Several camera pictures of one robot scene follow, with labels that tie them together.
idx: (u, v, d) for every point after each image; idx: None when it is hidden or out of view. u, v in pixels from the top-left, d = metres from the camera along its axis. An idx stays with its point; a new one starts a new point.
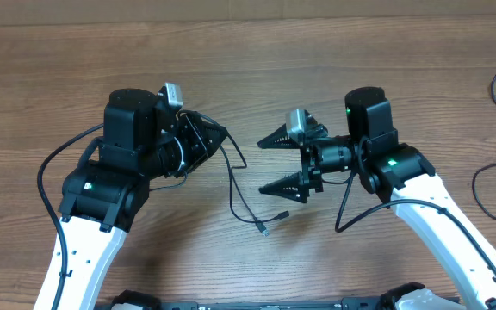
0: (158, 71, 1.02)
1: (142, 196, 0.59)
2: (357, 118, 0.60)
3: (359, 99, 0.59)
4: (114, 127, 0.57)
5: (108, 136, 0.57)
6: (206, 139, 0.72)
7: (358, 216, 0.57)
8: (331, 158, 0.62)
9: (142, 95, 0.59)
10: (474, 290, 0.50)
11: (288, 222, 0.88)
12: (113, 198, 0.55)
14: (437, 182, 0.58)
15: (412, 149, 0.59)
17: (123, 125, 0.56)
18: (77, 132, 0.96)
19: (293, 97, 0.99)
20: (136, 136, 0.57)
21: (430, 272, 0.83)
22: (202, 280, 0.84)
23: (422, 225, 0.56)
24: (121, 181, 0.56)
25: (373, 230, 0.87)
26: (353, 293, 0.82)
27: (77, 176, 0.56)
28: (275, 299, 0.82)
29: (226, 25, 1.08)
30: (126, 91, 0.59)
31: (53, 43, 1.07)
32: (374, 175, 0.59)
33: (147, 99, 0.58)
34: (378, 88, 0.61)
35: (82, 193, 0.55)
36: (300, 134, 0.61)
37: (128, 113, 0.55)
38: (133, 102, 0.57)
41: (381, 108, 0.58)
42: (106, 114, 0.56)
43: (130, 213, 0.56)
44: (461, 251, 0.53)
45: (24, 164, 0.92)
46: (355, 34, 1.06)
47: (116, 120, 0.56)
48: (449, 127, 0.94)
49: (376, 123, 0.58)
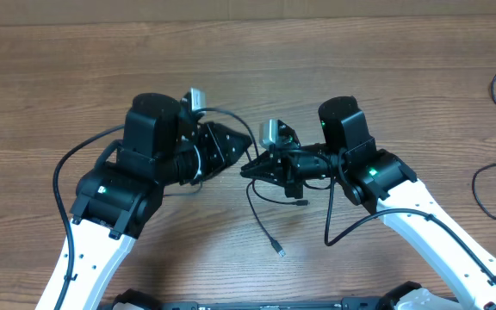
0: (158, 71, 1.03)
1: (154, 204, 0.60)
2: (332, 128, 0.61)
3: (332, 112, 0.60)
4: (133, 133, 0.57)
5: (129, 141, 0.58)
6: (227, 147, 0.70)
7: (347, 228, 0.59)
8: (307, 165, 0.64)
9: (168, 100, 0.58)
10: (471, 294, 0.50)
11: (289, 222, 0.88)
12: (127, 205, 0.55)
14: (418, 187, 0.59)
15: (391, 156, 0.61)
17: (145, 132, 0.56)
18: (77, 132, 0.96)
19: (294, 97, 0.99)
20: (157, 143, 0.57)
21: (430, 272, 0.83)
22: (201, 280, 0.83)
23: (411, 233, 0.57)
24: (136, 187, 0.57)
25: (372, 230, 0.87)
26: (353, 293, 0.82)
27: (93, 178, 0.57)
28: (275, 299, 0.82)
29: (226, 25, 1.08)
30: (150, 96, 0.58)
31: (53, 42, 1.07)
32: (357, 186, 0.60)
33: (170, 107, 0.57)
34: (350, 97, 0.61)
35: (96, 196, 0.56)
36: (271, 145, 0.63)
37: (150, 120, 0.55)
38: (156, 109, 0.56)
41: (355, 119, 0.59)
42: (128, 118, 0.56)
43: (140, 221, 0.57)
44: (453, 257, 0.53)
45: (24, 164, 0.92)
46: (355, 34, 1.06)
47: (137, 126, 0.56)
48: (449, 126, 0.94)
49: (352, 133, 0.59)
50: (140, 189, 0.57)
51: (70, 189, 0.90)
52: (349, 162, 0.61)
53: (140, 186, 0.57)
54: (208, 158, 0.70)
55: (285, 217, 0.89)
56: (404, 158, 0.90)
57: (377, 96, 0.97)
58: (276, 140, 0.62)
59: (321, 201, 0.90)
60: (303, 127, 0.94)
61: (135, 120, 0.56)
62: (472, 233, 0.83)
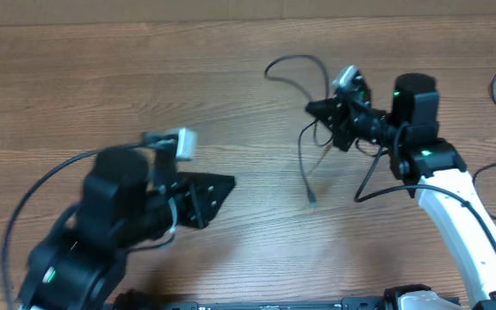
0: (158, 71, 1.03)
1: (113, 277, 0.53)
2: (403, 102, 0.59)
3: (411, 83, 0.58)
4: (90, 202, 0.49)
5: (85, 209, 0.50)
6: (209, 203, 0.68)
7: (378, 192, 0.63)
8: (362, 125, 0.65)
9: (134, 160, 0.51)
10: (480, 281, 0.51)
11: (289, 224, 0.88)
12: (79, 288, 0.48)
14: (464, 178, 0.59)
15: (448, 145, 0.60)
17: (102, 201, 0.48)
18: (77, 132, 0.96)
19: (293, 98, 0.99)
20: (114, 213, 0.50)
21: (431, 272, 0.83)
22: (203, 279, 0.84)
23: (442, 213, 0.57)
24: (92, 263, 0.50)
25: (373, 229, 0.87)
26: (353, 293, 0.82)
27: (40, 254, 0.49)
28: (275, 299, 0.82)
29: (226, 25, 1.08)
30: (111, 155, 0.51)
31: (53, 43, 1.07)
32: (405, 161, 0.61)
33: (134, 171, 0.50)
34: (431, 77, 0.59)
35: (41, 282, 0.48)
36: (339, 88, 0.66)
37: (108, 189, 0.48)
38: (116, 176, 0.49)
41: (430, 98, 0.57)
42: (85, 185, 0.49)
43: (96, 302, 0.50)
44: (475, 244, 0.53)
45: (24, 164, 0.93)
46: (355, 34, 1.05)
47: (94, 194, 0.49)
48: (449, 127, 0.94)
49: (422, 112, 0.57)
50: (96, 264, 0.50)
51: (69, 189, 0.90)
52: (406, 136, 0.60)
53: (96, 260, 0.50)
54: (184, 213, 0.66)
55: (286, 219, 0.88)
56: None
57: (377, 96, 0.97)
58: (346, 84, 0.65)
59: (321, 201, 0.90)
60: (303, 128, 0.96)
61: (92, 189, 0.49)
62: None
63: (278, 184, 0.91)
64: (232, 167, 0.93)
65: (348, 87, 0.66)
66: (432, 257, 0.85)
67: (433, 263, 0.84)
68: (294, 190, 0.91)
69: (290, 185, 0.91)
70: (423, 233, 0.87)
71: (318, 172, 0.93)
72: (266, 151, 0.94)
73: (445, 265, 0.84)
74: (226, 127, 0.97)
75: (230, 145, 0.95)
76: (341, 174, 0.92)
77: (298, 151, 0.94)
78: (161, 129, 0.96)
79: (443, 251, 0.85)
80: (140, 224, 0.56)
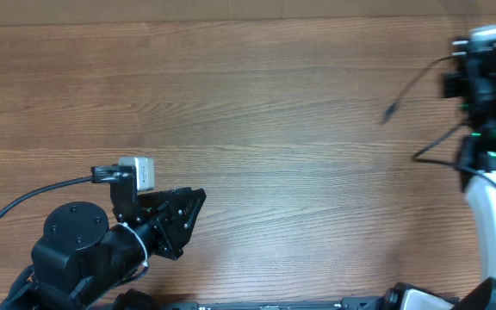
0: (158, 71, 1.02)
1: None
2: None
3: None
4: (44, 270, 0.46)
5: (40, 275, 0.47)
6: (181, 228, 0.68)
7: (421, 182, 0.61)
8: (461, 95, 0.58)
9: (89, 218, 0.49)
10: None
11: (288, 226, 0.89)
12: None
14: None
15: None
17: (57, 270, 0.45)
18: (77, 133, 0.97)
19: (294, 97, 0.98)
20: (67, 279, 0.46)
21: (430, 273, 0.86)
22: (204, 279, 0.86)
23: (484, 205, 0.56)
24: None
25: (373, 230, 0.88)
26: (352, 293, 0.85)
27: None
28: (275, 299, 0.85)
29: (226, 25, 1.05)
30: (63, 216, 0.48)
31: (52, 43, 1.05)
32: (468, 156, 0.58)
33: (89, 232, 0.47)
34: None
35: None
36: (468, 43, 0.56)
37: (63, 256, 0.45)
38: (71, 238, 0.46)
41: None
42: (36, 251, 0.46)
43: None
44: None
45: (24, 164, 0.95)
46: (355, 34, 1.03)
47: (46, 262, 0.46)
48: (449, 127, 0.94)
49: None
50: None
51: (68, 190, 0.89)
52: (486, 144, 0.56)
53: None
54: (156, 244, 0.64)
55: (286, 220, 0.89)
56: (404, 158, 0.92)
57: (376, 96, 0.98)
58: (483, 42, 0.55)
59: (321, 201, 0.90)
60: (303, 127, 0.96)
61: (46, 255, 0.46)
62: (464, 228, 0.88)
63: (278, 184, 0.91)
64: (232, 167, 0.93)
65: (481, 44, 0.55)
66: (431, 257, 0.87)
67: (430, 263, 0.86)
68: (293, 190, 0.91)
69: (289, 185, 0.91)
70: (423, 234, 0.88)
71: (318, 172, 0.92)
72: (266, 151, 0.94)
73: (444, 265, 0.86)
74: (226, 127, 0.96)
75: (230, 145, 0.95)
76: (341, 173, 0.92)
77: (299, 151, 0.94)
78: (162, 130, 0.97)
79: (443, 251, 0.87)
80: (112, 276, 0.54)
